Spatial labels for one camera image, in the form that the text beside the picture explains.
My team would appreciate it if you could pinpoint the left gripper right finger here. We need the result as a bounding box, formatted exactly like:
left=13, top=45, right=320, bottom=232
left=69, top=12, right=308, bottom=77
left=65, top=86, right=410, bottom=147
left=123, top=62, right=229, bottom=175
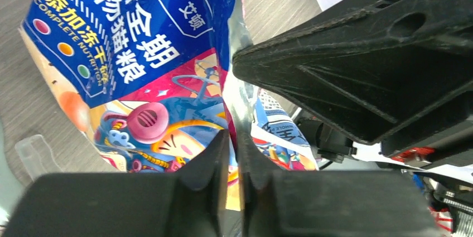
left=238, top=133, right=441, bottom=237

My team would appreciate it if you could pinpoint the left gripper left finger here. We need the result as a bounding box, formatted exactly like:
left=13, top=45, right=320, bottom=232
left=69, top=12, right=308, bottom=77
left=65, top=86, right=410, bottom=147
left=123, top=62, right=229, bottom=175
left=4, top=130, right=230, bottom=236

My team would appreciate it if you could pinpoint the green double pet bowl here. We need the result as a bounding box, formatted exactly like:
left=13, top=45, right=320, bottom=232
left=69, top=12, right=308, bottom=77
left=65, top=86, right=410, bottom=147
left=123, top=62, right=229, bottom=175
left=1, top=124, right=24, bottom=230

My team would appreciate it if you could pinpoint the clear plastic scoop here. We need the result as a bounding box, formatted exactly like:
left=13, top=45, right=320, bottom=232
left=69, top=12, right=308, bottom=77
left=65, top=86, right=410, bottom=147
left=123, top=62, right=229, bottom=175
left=15, top=134, right=62, bottom=181

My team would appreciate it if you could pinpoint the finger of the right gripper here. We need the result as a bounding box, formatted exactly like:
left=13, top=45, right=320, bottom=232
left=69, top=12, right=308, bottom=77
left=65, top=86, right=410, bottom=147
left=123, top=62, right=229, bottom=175
left=233, top=0, right=472, bottom=144

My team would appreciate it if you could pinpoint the colourful cat food bag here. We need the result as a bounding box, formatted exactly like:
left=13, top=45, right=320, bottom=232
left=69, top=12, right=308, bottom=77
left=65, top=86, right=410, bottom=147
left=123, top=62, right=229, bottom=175
left=19, top=0, right=320, bottom=212

